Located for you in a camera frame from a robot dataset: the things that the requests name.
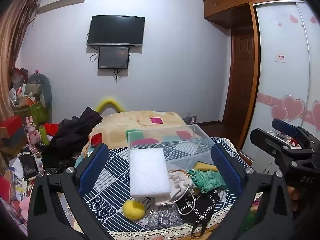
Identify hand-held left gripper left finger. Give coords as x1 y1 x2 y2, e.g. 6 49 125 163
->
27 143 118 240

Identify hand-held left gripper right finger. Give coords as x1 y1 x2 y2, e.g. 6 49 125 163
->
207 143 293 240

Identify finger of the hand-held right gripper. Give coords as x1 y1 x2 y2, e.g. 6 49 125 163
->
250 128 316 164
272 118 316 143

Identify clear plastic box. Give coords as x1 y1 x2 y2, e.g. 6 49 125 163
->
127 124 221 173

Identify white foam block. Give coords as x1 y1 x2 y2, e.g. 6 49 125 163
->
129 147 172 197

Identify person's right hand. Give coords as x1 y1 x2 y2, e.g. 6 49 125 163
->
287 186 301 212

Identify blue patterned bed sheet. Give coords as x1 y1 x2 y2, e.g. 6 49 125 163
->
74 137 251 232

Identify green cloth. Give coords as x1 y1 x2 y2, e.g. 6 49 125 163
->
187 169 228 194

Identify yellow sponge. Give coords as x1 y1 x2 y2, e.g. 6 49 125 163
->
192 162 218 172

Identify black clothes pile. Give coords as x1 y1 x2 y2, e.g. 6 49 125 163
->
41 107 103 168

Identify heart print wardrobe door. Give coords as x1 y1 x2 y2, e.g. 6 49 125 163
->
240 1 320 167

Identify yellow patchwork blanket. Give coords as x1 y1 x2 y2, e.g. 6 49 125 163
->
82 110 201 153

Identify red cloth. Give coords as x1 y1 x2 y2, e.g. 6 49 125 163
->
45 123 62 136

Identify yellow felt ball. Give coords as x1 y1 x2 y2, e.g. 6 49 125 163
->
122 200 146 221

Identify green bottle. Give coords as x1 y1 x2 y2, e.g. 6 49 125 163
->
38 125 50 146

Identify yellow curved pillow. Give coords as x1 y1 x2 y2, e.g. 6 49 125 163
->
96 96 125 113

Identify wooden door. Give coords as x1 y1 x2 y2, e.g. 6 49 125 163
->
222 29 256 125

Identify black pouch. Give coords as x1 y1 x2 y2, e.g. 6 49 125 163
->
18 152 39 181

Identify pink rabbit toy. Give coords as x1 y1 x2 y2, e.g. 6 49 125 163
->
25 116 41 151

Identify silver glitter pouch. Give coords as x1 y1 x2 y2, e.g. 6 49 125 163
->
149 202 184 228

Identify green shopping bag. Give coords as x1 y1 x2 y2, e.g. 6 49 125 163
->
14 100 49 126

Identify pink plush toy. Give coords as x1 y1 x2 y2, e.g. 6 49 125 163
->
19 197 32 216

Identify red box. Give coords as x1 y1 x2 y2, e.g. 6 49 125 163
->
0 116 24 138

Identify small black monitor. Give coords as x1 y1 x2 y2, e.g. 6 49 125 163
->
98 46 130 69

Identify wooden overhead cabinet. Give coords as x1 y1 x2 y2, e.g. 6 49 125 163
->
203 0 308 30

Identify large black television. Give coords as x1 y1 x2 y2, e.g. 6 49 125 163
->
87 15 146 47

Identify brown curtain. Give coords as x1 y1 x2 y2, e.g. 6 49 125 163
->
0 0 41 120

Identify black chain bag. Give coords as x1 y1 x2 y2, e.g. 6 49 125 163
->
176 189 221 237

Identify white drawstring pouch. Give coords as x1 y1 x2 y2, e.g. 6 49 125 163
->
155 171 194 206

